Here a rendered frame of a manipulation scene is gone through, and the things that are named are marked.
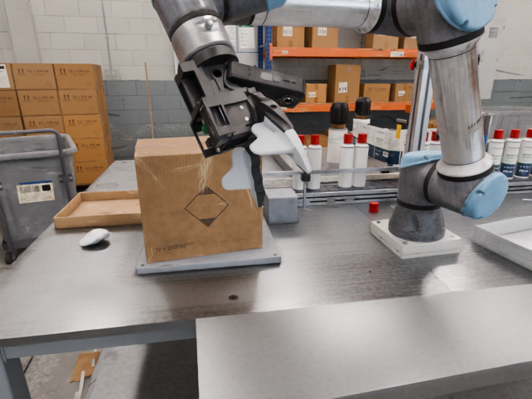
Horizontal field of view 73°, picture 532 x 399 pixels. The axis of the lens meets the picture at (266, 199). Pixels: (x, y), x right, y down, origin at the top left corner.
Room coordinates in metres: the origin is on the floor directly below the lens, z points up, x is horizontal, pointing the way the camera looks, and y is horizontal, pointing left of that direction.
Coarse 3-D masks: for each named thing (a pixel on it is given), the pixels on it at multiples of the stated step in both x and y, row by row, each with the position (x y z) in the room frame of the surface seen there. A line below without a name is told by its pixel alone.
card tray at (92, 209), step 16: (80, 192) 1.30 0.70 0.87; (96, 192) 1.31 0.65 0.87; (112, 192) 1.32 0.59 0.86; (128, 192) 1.33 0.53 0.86; (64, 208) 1.13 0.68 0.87; (80, 208) 1.22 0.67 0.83; (96, 208) 1.22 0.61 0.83; (112, 208) 1.22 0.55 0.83; (128, 208) 1.22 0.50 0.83; (64, 224) 1.05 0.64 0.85; (80, 224) 1.06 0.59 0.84; (96, 224) 1.07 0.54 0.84; (112, 224) 1.07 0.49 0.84; (128, 224) 1.08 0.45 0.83
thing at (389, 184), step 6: (510, 180) 1.42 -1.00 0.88; (516, 180) 1.42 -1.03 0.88; (522, 180) 1.42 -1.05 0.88; (528, 180) 1.43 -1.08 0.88; (324, 186) 1.34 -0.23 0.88; (330, 186) 1.34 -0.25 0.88; (336, 186) 1.34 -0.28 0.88; (366, 186) 1.34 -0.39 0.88; (372, 186) 1.34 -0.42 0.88; (378, 186) 1.34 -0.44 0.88; (384, 186) 1.34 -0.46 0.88; (390, 186) 1.34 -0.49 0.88; (396, 186) 1.34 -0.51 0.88; (300, 192) 1.27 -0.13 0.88; (306, 192) 1.27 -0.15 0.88
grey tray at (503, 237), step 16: (480, 224) 0.97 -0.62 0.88; (496, 224) 0.99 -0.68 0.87; (512, 224) 1.01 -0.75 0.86; (528, 224) 1.03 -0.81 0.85; (480, 240) 0.94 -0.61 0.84; (496, 240) 0.89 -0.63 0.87; (512, 240) 0.96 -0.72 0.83; (528, 240) 0.96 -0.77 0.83; (512, 256) 0.84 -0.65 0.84; (528, 256) 0.81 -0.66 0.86
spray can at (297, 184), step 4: (300, 136) 1.29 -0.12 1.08; (304, 136) 1.30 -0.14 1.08; (304, 140) 1.30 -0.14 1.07; (304, 144) 1.30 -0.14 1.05; (304, 148) 1.29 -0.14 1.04; (296, 168) 1.29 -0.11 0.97; (296, 176) 1.29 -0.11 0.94; (300, 176) 1.28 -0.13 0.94; (292, 180) 1.31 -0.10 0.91; (296, 180) 1.29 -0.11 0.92; (300, 180) 1.28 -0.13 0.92; (292, 184) 1.31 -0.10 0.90; (296, 184) 1.29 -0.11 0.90; (300, 184) 1.28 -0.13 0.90; (292, 188) 1.30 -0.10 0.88; (296, 188) 1.29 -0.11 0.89; (300, 188) 1.28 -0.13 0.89
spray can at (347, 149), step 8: (344, 136) 1.33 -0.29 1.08; (352, 136) 1.33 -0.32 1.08; (344, 144) 1.33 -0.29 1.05; (352, 144) 1.33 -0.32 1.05; (344, 152) 1.32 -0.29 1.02; (352, 152) 1.32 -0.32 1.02; (344, 160) 1.32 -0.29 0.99; (352, 160) 1.32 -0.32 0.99; (344, 168) 1.32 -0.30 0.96; (344, 176) 1.32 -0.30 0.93; (344, 184) 1.31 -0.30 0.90
